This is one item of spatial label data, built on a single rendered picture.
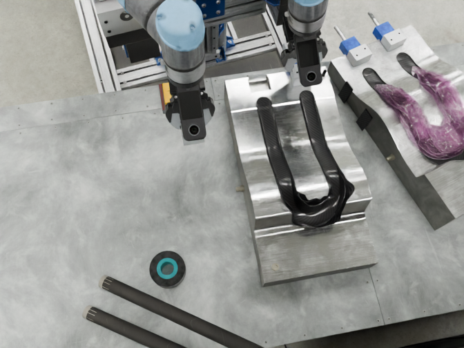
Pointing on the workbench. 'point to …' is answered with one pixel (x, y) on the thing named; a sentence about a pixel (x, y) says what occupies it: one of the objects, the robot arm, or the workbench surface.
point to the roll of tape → (168, 281)
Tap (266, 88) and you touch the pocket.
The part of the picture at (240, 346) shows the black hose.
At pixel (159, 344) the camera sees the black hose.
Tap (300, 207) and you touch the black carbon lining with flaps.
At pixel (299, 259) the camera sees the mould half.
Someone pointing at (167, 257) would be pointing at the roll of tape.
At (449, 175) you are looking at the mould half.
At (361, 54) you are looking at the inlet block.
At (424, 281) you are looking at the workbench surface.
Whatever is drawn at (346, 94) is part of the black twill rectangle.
